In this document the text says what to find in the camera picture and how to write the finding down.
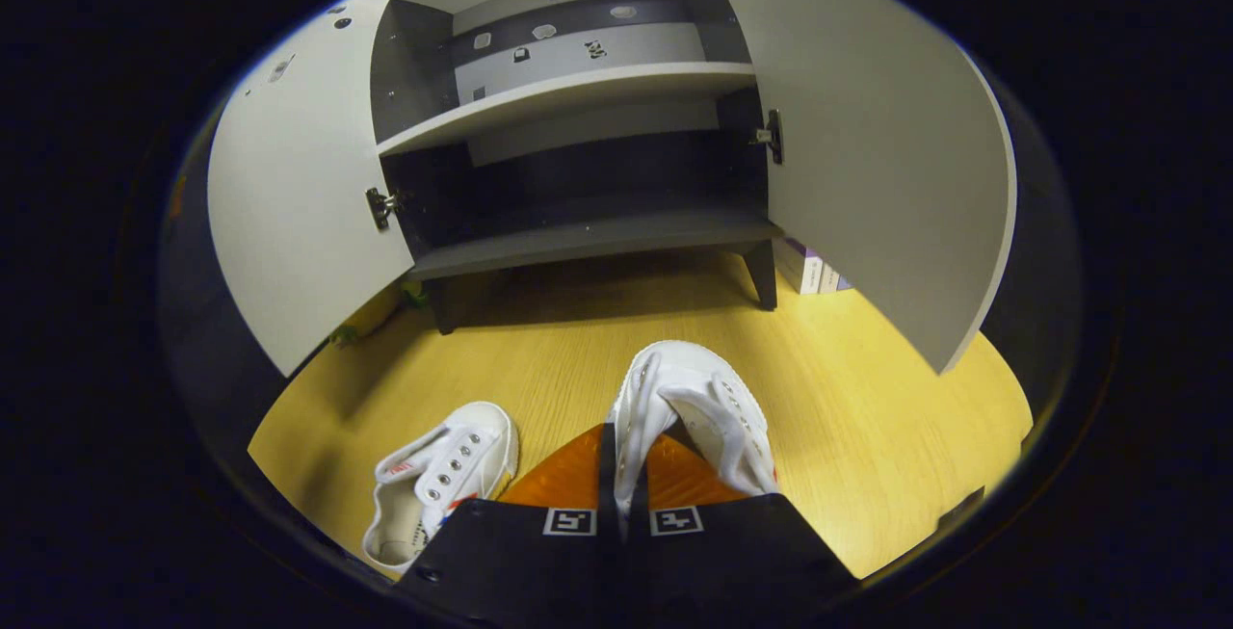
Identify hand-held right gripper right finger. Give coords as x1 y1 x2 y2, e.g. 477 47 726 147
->
621 432 858 625

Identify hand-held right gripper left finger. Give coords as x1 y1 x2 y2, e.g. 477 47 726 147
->
395 422 619 625

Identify white canvas shoe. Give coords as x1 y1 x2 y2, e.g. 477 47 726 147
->
610 340 779 519
363 402 519 577

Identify white shoe cabinet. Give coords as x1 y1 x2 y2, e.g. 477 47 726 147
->
371 0 781 336

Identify white shoe cabinet door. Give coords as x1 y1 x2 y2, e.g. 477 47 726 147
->
207 0 415 378
684 0 1017 375

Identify yellow plush toy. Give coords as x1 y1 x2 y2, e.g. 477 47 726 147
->
332 287 406 346

